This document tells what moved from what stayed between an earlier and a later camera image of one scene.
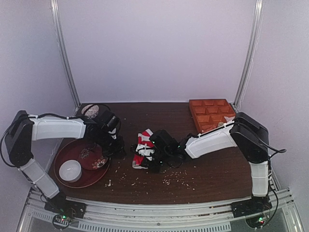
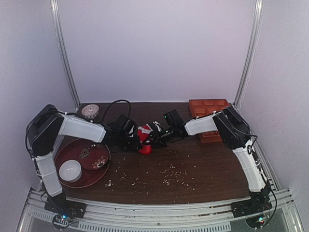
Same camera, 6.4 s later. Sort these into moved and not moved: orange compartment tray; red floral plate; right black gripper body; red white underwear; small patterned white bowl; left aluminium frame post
Moved: red white underwear; right black gripper body
Not moved: small patterned white bowl; orange compartment tray; red floral plate; left aluminium frame post
